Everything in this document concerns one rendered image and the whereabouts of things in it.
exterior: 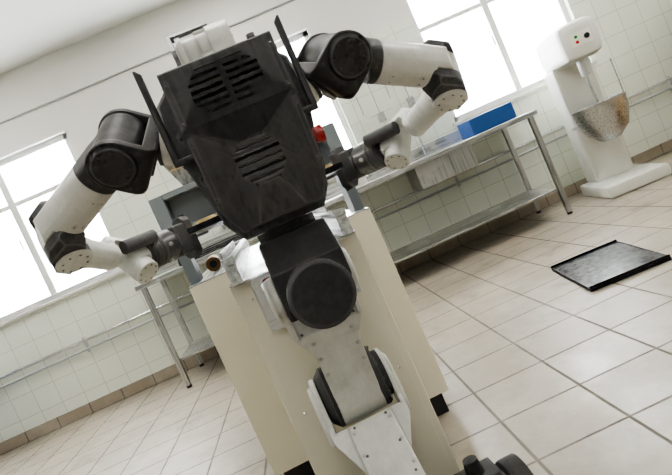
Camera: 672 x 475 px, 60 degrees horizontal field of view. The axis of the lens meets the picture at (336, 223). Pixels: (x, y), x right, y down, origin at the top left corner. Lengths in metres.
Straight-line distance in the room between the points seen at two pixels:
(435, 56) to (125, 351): 4.68
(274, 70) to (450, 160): 3.85
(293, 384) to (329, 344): 0.26
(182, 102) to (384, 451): 0.80
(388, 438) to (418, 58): 0.79
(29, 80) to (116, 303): 2.06
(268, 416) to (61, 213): 1.25
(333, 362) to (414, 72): 0.63
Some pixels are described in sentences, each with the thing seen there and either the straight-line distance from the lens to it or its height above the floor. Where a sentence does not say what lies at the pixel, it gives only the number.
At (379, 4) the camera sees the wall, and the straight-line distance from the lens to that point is 5.56.
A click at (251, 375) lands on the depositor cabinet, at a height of 0.46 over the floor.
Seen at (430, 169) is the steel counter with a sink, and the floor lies 0.78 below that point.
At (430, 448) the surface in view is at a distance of 1.59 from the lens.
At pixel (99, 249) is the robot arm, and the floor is 1.04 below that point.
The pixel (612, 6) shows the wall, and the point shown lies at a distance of 6.25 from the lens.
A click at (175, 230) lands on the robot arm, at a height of 1.02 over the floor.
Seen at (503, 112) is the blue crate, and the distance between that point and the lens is 5.03.
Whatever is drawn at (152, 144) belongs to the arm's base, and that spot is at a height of 1.16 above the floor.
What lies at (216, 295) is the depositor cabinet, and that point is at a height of 0.78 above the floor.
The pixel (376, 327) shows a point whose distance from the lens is 1.47.
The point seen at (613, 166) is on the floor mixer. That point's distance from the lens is 5.41.
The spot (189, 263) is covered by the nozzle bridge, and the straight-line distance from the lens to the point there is 2.23.
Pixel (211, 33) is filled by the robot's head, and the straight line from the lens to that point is 1.19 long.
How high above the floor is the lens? 0.96
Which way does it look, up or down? 3 degrees down
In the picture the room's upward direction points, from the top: 24 degrees counter-clockwise
